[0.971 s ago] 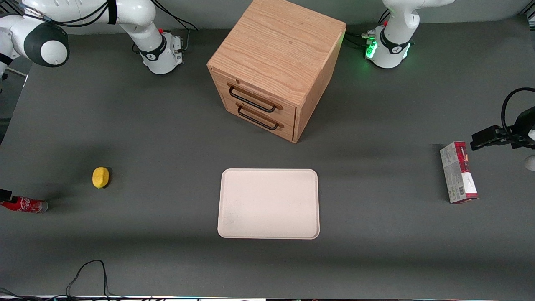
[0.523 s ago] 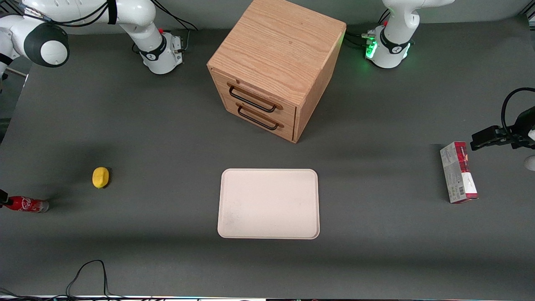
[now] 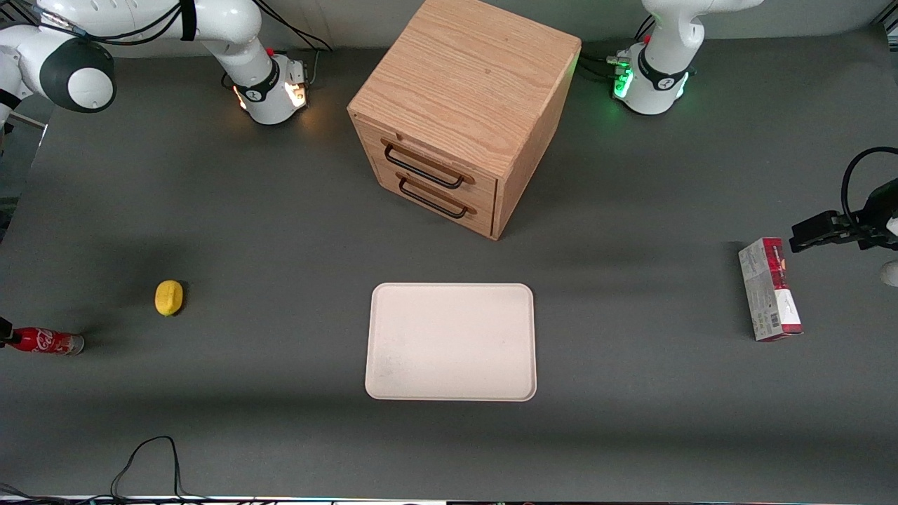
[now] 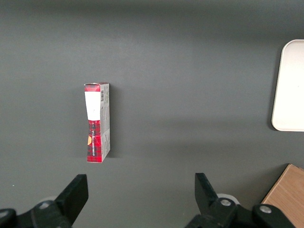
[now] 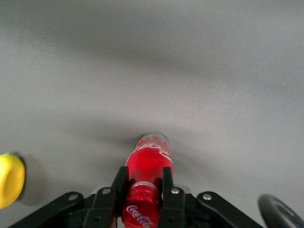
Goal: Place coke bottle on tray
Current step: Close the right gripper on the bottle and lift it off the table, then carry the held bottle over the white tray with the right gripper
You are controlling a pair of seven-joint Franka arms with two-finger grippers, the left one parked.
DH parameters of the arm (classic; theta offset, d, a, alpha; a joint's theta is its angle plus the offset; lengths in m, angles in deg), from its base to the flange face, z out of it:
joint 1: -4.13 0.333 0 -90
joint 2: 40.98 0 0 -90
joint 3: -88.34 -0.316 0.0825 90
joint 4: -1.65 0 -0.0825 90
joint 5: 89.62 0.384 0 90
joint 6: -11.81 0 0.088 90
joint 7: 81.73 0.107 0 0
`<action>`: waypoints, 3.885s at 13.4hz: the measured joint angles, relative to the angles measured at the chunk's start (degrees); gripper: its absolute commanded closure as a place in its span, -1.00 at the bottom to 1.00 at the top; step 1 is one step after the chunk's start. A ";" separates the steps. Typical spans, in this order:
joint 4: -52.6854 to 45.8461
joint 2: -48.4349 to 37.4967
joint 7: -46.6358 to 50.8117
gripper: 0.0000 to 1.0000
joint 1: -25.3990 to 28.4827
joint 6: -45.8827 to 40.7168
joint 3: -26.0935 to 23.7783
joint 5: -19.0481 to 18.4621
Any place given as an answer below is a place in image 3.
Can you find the red plaid cardboard box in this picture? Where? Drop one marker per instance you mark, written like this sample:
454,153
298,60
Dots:
768,294

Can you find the white rectangular tray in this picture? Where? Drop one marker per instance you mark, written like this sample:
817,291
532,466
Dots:
449,344

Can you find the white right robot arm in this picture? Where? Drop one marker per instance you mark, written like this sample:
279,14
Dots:
231,42

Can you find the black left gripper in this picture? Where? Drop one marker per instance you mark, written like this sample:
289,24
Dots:
875,219

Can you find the wooden two-drawer cabinet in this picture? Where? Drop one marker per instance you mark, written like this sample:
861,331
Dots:
463,77

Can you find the red coke bottle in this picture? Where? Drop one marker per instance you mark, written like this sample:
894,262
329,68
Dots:
42,341

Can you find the yellow lemon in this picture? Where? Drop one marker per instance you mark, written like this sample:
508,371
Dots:
168,298

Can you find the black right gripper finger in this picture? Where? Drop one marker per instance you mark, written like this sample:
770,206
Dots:
4,331

